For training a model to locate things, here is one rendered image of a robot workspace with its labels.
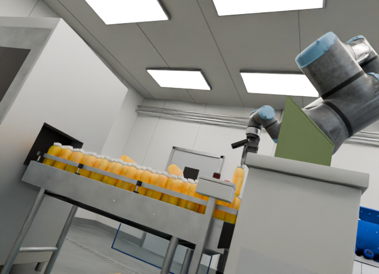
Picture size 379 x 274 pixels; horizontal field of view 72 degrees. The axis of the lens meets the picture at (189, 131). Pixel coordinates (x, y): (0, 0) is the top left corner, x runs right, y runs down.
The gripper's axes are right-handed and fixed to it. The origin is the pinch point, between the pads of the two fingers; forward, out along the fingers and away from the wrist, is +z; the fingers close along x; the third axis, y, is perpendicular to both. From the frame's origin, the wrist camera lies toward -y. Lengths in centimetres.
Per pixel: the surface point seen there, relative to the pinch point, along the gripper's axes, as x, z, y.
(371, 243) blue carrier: 5, 23, 72
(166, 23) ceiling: 119, -215, -179
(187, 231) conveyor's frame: -6, 47, -19
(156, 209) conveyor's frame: -6, 40, -42
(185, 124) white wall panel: 375, -156, -210
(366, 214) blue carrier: 26, 6, 74
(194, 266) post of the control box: -14, 61, -8
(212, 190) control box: -17.4, 21.7, -9.1
